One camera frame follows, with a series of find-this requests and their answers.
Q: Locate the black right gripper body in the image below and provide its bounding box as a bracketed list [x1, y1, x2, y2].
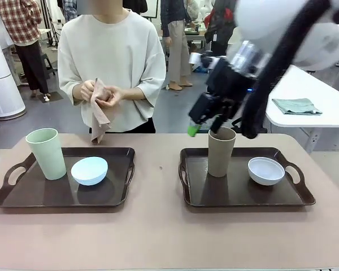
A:
[205, 58, 258, 103]

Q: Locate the tall brown cup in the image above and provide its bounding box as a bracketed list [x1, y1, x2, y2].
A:
[207, 126, 237, 178]

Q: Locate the teal cloth mat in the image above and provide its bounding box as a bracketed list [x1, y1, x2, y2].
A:
[272, 98, 323, 116]

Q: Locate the beige pink cloth mat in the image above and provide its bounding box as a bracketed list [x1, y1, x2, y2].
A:
[89, 77, 112, 145]

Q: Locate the light blue bowl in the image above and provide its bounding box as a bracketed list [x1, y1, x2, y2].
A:
[71, 156, 108, 186]

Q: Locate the tall light green cup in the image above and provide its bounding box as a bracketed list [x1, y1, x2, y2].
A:
[25, 128, 67, 181]

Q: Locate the person's right forearm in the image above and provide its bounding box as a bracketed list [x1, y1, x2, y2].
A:
[72, 83, 84, 100]

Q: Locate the person's left forearm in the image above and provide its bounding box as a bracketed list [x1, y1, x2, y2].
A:
[121, 86, 146, 101]

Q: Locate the person's left hand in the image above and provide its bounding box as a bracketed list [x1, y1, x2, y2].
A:
[98, 86, 125, 108]

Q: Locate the person's right hand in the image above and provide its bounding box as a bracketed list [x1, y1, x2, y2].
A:
[80, 80, 98, 102]

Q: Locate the bystander in black red jacket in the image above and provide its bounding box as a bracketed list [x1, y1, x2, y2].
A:
[203, 0, 238, 57]

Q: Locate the bystander in khaki trousers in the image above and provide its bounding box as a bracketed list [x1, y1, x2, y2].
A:
[159, 0, 195, 91]

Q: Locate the white bowl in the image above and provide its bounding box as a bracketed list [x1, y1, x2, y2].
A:
[247, 156, 286, 187]

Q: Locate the white table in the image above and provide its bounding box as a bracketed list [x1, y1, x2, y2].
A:
[264, 64, 339, 155]

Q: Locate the person in cream sweater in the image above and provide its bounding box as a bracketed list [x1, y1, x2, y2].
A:
[57, 0, 167, 134]

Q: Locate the black stool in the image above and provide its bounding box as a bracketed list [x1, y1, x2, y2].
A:
[36, 52, 57, 77]

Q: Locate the bystander in blue plaid shirt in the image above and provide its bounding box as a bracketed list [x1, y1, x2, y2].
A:
[56, 0, 79, 23]

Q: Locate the white air purifier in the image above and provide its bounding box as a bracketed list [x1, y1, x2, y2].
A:
[0, 42, 27, 119]

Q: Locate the bystander in red plaid shirt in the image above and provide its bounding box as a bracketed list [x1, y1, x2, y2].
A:
[0, 0, 51, 99]

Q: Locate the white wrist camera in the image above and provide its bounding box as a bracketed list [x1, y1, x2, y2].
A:
[188, 51, 215, 70]

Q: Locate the dark brown handled tray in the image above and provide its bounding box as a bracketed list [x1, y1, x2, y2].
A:
[178, 147, 316, 209]
[0, 146, 136, 209]

